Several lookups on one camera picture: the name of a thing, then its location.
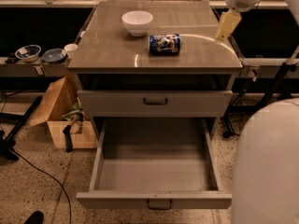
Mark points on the black pole on floor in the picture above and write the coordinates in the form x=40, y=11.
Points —
x=7, y=141

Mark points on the cardboard box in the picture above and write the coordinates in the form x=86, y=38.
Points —
x=56, y=102

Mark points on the white paper cup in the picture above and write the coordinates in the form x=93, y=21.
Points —
x=70, y=49

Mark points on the open grey middle drawer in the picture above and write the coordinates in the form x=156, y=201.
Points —
x=155, y=164

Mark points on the black tool in box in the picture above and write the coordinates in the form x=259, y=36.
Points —
x=67, y=133

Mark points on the black shoe lower left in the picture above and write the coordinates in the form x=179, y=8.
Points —
x=36, y=218

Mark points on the grey drawer cabinet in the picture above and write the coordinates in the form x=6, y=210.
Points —
x=110, y=59

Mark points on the white bowl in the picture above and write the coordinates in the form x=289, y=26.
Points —
x=137, y=22

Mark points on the closed grey upper drawer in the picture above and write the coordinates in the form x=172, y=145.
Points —
x=166, y=104

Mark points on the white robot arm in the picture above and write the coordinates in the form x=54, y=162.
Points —
x=265, y=185

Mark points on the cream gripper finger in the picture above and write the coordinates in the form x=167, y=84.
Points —
x=228, y=22

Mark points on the side shelf bench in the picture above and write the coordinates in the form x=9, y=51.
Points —
x=38, y=68

